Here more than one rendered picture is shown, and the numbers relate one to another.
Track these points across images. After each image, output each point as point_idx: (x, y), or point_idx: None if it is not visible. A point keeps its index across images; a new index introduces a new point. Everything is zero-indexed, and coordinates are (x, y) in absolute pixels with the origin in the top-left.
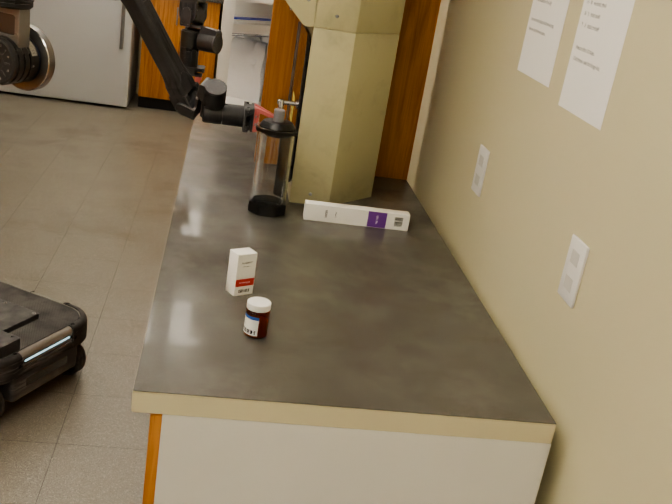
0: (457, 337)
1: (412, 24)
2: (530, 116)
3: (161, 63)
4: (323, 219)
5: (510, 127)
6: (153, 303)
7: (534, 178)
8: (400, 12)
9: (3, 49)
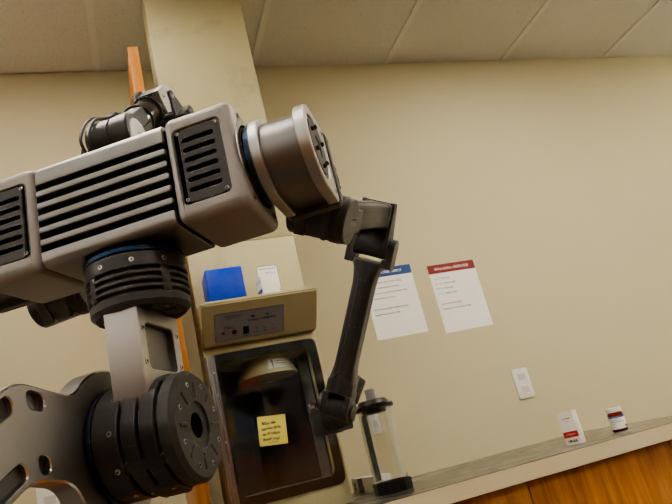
0: (527, 447)
1: None
2: (418, 353)
3: (359, 352)
4: None
5: (396, 371)
6: (643, 430)
7: (451, 375)
8: None
9: (204, 394)
